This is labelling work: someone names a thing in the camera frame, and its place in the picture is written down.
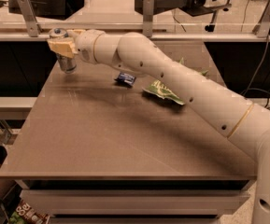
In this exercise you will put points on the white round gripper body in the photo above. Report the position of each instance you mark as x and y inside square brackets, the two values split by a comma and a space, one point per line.
[85, 46]

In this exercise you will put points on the silver blue redbull can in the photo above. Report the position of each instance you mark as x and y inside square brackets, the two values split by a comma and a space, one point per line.
[67, 65]

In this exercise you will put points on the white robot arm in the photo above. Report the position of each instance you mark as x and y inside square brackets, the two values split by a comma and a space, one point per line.
[244, 123]

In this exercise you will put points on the dark blue snack bar wrapper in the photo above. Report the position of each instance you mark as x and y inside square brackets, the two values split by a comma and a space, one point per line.
[126, 79]

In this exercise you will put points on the green chip bag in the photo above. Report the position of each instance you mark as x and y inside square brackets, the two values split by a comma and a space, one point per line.
[158, 89]

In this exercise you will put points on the grey table drawer base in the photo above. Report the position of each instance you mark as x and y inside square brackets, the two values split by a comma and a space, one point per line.
[135, 203]

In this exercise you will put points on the colourful snack package on floor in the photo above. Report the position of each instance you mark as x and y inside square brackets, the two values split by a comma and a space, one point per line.
[26, 214]

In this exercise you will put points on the left metal railing bracket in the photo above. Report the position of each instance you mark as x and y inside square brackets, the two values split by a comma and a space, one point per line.
[27, 11]

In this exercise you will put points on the metal railing bracket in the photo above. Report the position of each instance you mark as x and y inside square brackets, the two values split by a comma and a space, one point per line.
[261, 29]
[148, 6]
[27, 11]

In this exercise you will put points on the middle metal railing bracket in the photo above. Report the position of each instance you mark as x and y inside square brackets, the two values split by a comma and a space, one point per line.
[148, 6]

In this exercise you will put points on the right metal railing bracket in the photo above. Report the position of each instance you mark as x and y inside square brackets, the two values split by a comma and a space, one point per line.
[261, 29]

